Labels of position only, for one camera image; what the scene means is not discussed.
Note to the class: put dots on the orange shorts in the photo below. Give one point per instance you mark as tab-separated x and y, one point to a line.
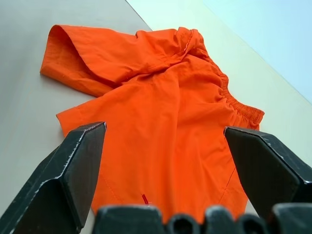
156	102

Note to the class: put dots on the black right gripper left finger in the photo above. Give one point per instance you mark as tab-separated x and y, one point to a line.
61	185

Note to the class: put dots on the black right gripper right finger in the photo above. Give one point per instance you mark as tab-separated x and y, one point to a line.
265	165

